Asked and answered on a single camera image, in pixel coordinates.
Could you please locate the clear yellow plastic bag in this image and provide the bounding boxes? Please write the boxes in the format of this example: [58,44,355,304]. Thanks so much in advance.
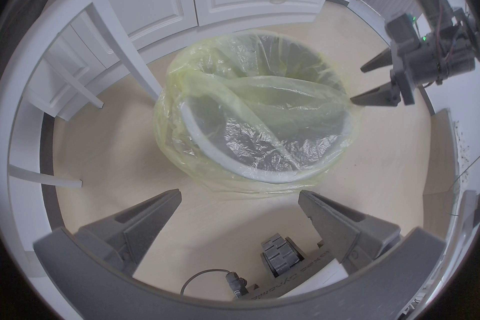
[152,31,363,196]

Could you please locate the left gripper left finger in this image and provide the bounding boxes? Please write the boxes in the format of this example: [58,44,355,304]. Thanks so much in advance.
[74,189,183,276]

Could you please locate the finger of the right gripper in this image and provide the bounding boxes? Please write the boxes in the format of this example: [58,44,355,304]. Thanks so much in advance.
[360,48,394,74]
[350,82,400,107]

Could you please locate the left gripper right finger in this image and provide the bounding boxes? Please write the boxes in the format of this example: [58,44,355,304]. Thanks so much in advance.
[298,190,402,276]

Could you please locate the black cable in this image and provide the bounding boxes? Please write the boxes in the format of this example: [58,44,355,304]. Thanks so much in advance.
[180,268,232,297]

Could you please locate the white trash bin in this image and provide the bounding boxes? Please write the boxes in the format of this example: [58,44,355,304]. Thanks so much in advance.
[179,31,355,184]

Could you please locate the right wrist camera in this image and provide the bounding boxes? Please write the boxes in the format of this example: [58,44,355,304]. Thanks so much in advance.
[386,13,423,49]

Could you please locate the white chair with grey seat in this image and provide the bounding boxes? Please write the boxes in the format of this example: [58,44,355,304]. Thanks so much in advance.
[0,0,162,189]

